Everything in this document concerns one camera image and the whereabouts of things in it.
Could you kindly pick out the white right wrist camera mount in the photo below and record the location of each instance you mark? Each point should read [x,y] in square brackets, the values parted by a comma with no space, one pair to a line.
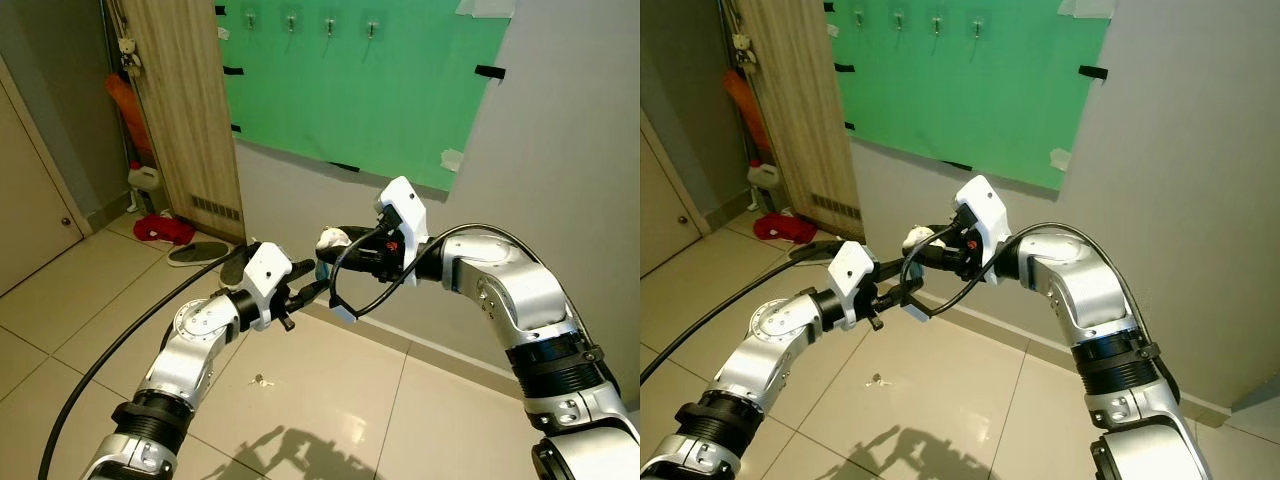
[405,210]
[982,210]

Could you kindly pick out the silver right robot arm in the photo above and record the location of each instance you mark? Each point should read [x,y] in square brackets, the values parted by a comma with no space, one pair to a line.
[520,300]
[1090,290]

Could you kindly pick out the light wood door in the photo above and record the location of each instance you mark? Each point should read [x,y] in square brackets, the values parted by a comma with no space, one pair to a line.
[185,110]
[800,110]

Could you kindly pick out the small beige plush toy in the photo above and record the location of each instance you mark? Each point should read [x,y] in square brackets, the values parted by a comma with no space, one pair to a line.
[741,50]
[129,52]

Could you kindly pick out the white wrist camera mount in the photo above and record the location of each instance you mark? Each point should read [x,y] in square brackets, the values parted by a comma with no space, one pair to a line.
[405,210]
[265,275]
[982,210]
[852,275]

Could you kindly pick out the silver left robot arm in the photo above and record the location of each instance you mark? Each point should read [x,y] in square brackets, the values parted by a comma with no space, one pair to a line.
[190,360]
[770,350]

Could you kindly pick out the clear adhesive wall hook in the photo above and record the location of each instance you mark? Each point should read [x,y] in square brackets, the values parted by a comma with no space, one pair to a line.
[860,15]
[250,18]
[898,18]
[329,24]
[937,22]
[291,20]
[371,28]
[976,26]

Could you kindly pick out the grey slipper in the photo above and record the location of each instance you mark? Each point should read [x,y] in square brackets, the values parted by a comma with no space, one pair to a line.
[198,254]
[815,250]

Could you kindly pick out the white masking tape piece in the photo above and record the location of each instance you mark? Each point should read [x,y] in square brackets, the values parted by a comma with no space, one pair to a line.
[485,6]
[1086,6]
[1060,157]
[452,158]

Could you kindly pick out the green wall sheet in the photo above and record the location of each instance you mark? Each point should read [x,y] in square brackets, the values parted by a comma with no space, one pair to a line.
[960,90]
[350,90]

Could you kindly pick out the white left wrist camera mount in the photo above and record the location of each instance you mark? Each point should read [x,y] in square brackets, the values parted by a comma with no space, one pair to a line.
[265,275]
[852,275]

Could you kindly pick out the orange plastic tool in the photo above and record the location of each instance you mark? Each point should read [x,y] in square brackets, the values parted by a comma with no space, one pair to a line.
[130,110]
[748,108]

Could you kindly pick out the white plastic jug red cap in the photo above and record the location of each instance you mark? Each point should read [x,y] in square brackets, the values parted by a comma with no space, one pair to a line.
[144,185]
[765,184]

